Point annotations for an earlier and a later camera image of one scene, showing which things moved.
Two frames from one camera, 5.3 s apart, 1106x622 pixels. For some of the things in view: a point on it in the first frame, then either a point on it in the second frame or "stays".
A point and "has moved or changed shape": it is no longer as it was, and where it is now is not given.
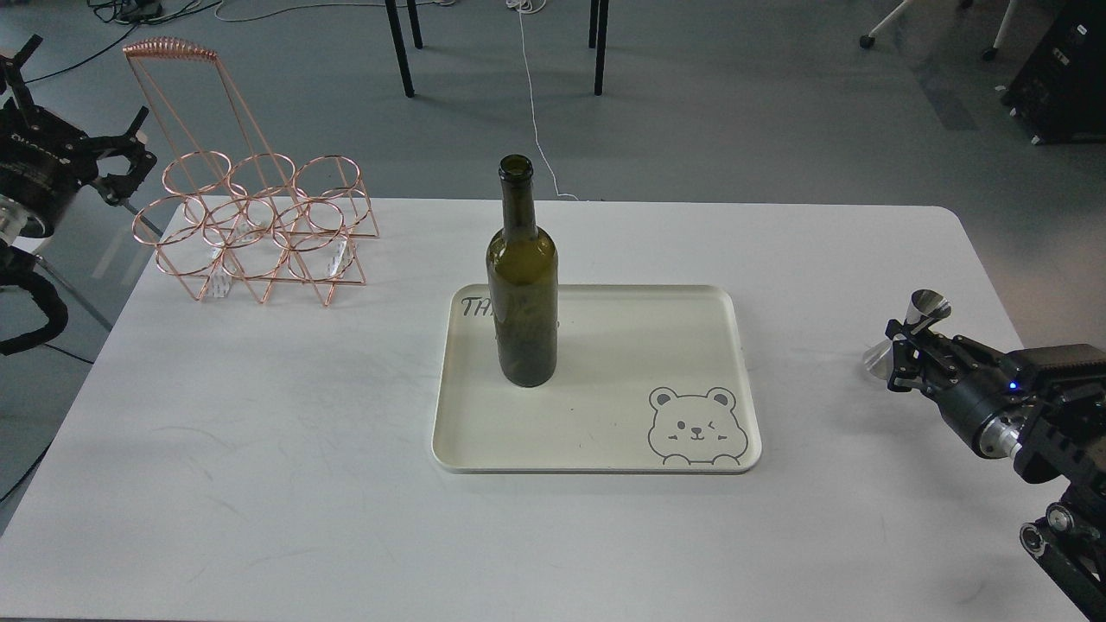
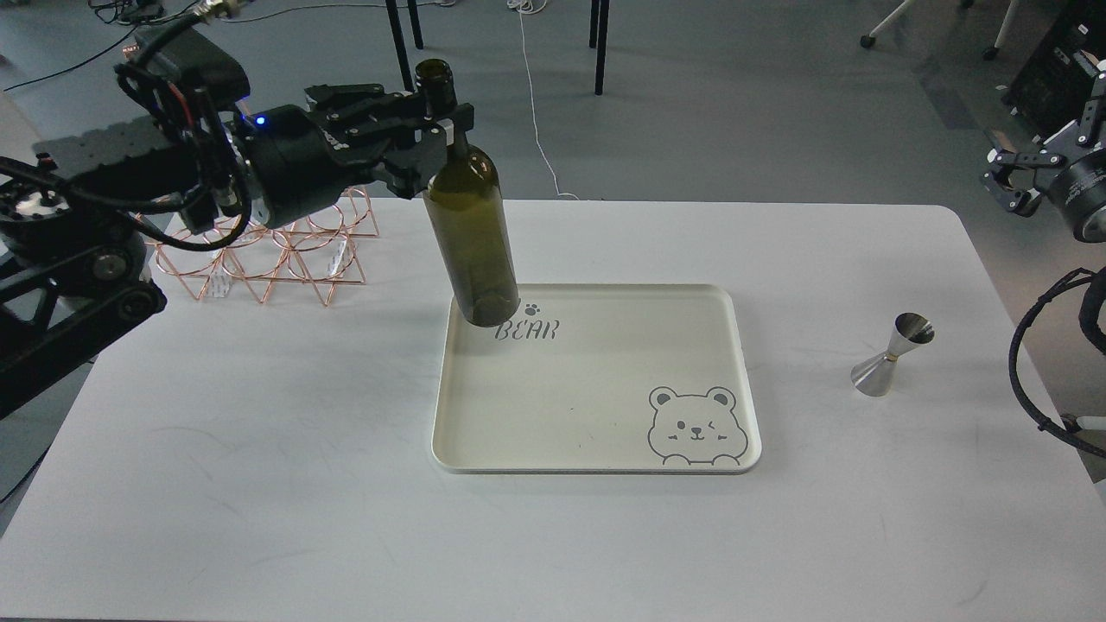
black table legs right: x=600 y=33 stays
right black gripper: x=975 y=387 -> x=1077 y=187
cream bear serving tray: x=651 y=379 stays
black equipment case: x=1059 y=91 stays
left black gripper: x=44 y=160 -> x=305 y=157
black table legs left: x=399 y=41 stays
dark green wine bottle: x=523 y=287 -> x=467 y=207
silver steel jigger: x=924 y=306 has moved or changed shape
